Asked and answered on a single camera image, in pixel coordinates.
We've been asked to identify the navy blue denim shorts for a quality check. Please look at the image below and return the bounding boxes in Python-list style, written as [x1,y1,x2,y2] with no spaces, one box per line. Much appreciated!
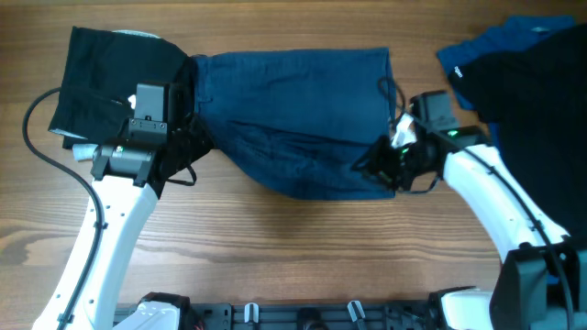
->
[193,48,394,201]

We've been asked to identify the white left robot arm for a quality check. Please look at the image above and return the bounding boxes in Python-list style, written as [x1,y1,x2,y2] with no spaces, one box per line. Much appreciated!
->
[33,115,213,329]

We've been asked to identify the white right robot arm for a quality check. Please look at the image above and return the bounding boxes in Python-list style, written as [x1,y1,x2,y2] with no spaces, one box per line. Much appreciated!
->
[352,127,586,329]

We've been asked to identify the folded light blue garment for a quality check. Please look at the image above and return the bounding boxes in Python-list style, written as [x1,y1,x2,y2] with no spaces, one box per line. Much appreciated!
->
[72,144,98,162]

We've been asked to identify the black mesh shirt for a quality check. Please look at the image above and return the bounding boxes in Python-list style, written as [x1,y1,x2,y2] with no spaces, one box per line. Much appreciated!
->
[449,25,586,236]

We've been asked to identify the blue polo shirt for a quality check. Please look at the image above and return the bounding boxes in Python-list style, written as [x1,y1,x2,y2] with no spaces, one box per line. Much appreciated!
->
[437,16,576,76]

